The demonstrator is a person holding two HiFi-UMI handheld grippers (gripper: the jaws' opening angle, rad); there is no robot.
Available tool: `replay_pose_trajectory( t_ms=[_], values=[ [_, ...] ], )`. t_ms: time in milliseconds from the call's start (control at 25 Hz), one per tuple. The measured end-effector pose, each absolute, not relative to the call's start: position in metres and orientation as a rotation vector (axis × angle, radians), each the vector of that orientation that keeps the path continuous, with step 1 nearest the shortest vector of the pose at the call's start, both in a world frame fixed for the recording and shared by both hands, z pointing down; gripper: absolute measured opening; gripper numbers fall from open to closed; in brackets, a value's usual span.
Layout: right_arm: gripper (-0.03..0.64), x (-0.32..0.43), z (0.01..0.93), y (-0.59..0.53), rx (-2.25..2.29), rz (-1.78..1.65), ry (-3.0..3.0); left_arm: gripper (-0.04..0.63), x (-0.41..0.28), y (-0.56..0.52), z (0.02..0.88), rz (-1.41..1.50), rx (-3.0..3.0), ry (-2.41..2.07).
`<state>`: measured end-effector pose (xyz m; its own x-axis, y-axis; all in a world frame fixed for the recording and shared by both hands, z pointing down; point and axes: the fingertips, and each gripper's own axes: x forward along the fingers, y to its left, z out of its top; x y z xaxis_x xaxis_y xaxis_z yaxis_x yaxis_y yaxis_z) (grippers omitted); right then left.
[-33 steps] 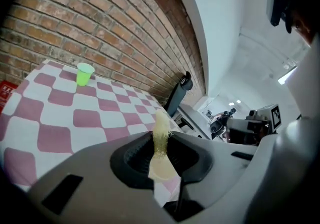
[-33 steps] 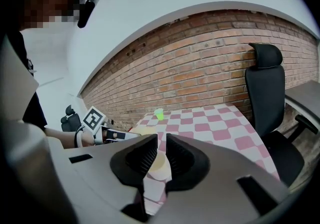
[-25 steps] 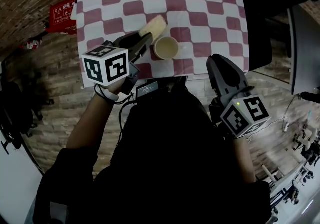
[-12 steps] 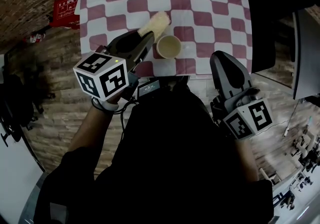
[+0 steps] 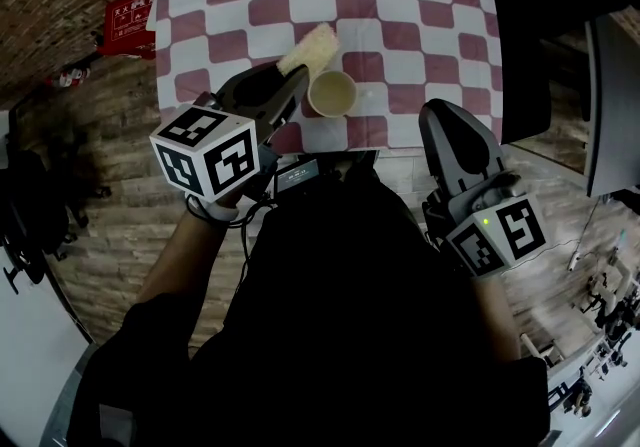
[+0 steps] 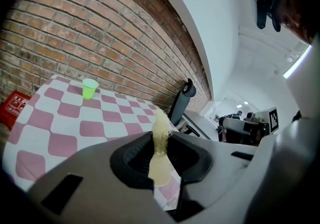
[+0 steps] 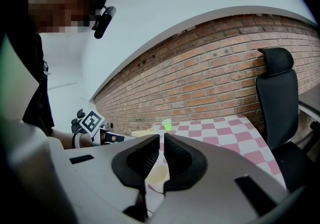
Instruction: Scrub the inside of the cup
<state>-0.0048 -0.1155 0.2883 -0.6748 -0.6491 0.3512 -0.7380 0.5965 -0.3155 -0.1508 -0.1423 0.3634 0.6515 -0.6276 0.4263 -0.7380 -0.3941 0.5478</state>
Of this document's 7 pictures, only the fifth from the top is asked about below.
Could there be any dark desk with white frame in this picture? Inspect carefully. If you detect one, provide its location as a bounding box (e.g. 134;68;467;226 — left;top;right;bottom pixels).
581;11;640;199

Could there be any white floor cable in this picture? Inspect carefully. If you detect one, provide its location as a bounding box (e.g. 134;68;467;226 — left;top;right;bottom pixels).
566;198;602;272

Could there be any black high-back office chair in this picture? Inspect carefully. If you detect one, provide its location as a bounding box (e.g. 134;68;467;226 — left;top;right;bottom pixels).
478;0;640;147

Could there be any person's left forearm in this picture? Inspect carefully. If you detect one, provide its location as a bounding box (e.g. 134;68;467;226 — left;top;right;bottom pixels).
133;204;237;307

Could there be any white mug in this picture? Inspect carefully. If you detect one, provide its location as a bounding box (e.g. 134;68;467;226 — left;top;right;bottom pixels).
306;69;374;119

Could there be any red fire extinguisher box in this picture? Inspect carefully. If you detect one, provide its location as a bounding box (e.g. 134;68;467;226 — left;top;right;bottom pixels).
96;0;159;59

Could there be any black chest-mounted device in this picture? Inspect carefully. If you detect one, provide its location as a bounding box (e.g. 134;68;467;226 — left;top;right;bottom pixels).
274;157;322;194

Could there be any black chair with bags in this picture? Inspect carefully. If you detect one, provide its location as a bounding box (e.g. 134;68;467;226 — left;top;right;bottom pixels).
0;128;115;297

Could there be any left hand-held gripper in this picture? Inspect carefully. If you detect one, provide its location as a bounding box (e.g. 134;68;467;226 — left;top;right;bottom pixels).
149;63;312;209

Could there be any pink white checkered tablecloth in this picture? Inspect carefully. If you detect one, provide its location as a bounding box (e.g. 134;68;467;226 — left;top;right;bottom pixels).
154;0;504;157

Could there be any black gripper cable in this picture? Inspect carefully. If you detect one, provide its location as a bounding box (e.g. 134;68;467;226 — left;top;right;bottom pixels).
238;193;277;297

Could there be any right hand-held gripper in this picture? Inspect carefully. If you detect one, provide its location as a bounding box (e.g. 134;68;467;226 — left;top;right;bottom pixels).
418;98;547;278

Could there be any red fire extinguisher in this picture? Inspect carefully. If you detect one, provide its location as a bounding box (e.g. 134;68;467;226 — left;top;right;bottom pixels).
46;64;93;89

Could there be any person's right forearm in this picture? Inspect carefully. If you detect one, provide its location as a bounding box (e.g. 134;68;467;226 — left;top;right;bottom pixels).
468;271;524;362

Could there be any person's black shirt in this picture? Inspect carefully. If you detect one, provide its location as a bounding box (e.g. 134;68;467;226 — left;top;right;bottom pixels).
66;168;552;447

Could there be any white wrist strap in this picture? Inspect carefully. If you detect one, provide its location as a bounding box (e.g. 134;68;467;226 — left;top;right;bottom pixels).
186;194;241;225

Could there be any yellow sponge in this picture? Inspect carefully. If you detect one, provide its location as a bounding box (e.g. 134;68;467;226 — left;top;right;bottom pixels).
275;21;341;82

